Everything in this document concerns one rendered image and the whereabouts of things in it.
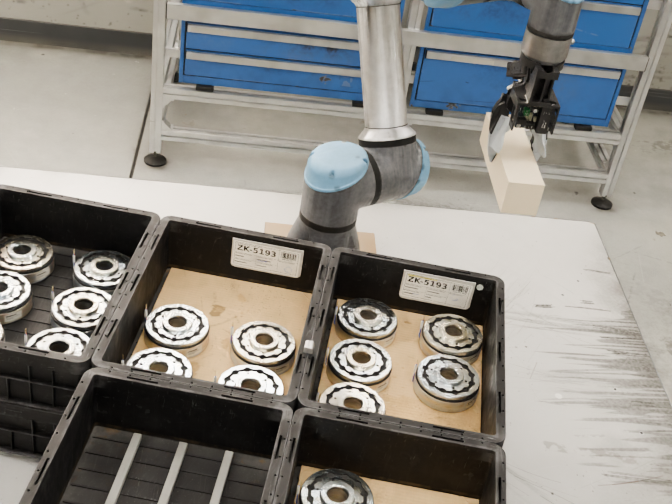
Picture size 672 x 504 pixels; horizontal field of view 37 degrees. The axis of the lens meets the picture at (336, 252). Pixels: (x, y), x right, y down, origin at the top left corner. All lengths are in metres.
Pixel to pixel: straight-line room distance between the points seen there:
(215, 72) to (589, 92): 1.29
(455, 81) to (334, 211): 1.67
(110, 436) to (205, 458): 0.14
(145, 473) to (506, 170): 0.76
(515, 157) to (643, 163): 2.58
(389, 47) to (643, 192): 2.26
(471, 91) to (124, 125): 1.30
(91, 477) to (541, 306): 1.03
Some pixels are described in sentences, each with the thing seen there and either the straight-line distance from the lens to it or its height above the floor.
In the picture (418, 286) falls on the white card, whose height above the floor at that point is 0.89.
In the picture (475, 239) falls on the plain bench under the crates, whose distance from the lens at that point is 2.27.
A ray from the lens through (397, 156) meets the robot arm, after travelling 2.01.
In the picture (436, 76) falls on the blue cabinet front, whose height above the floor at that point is 0.45.
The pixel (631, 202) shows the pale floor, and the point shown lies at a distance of 4.02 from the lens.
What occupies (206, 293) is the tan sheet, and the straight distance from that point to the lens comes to 1.78.
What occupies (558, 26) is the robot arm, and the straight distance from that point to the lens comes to 1.64.
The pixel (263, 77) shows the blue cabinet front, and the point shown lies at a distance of 3.53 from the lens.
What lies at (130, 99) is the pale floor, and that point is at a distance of 4.11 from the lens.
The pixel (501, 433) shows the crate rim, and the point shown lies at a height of 0.93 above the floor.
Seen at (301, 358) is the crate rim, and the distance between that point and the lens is 1.52.
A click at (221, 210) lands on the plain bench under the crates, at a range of 2.22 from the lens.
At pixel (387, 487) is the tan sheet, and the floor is 0.83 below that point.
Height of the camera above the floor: 1.94
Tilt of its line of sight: 35 degrees down
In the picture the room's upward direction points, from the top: 9 degrees clockwise
